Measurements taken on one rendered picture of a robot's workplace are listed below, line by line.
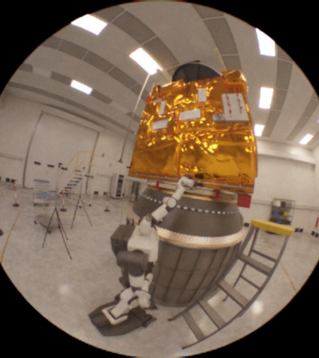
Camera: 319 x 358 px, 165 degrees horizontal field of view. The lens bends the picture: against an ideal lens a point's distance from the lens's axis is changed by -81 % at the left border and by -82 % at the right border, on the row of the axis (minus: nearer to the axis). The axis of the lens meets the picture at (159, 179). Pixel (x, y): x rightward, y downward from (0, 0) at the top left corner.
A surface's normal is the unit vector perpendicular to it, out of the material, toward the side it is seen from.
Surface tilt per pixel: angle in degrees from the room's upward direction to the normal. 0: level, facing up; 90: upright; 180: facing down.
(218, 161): 90
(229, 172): 91
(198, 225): 62
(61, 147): 90
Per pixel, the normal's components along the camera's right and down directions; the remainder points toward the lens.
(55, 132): 0.80, 0.11
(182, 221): -0.22, -0.55
